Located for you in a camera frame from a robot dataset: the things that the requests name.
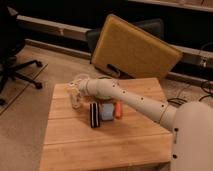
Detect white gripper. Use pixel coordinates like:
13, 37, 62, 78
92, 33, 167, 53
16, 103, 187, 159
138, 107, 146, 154
66, 74, 90, 95

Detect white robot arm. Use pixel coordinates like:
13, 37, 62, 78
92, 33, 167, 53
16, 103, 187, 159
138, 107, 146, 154
68, 77, 213, 171

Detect green bowl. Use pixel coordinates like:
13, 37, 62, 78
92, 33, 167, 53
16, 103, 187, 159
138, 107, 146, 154
94, 95, 112, 100

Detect black white striped sponge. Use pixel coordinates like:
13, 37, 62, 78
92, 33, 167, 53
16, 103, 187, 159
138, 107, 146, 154
90, 102, 100, 128

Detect orange object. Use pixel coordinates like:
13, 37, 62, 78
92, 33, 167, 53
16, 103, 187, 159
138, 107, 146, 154
115, 101, 122, 119

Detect black office chair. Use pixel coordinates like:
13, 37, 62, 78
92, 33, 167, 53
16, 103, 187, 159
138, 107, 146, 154
0, 4, 44, 107

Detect black floor cables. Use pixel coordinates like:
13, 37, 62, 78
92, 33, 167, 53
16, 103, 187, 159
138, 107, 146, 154
166, 78, 213, 107

